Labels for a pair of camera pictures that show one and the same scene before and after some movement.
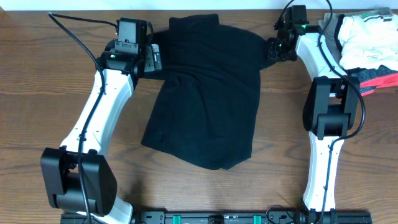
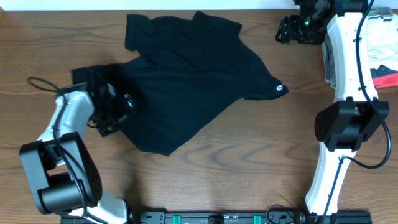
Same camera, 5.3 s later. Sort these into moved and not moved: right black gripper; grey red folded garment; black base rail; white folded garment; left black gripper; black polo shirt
Moved: right black gripper; left black gripper; black polo shirt
Not moved: white folded garment; black base rail; grey red folded garment
